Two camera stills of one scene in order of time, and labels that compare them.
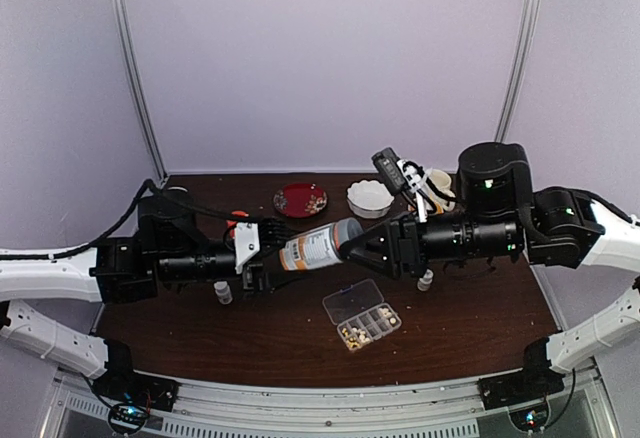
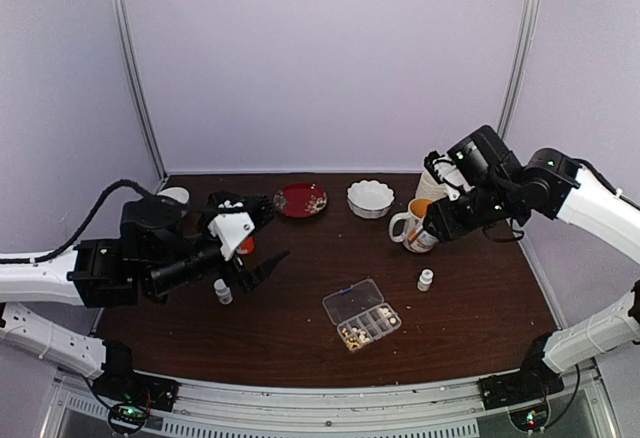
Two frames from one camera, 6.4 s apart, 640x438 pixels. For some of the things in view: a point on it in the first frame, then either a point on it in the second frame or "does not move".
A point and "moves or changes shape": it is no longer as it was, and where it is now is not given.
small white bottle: [424, 283] does not move
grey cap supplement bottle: [319, 246] moves or changes shape
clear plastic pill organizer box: [360, 313] does not move
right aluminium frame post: [525, 46] does not move
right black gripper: [406, 247] → [449, 226]
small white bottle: [223, 292] does not move
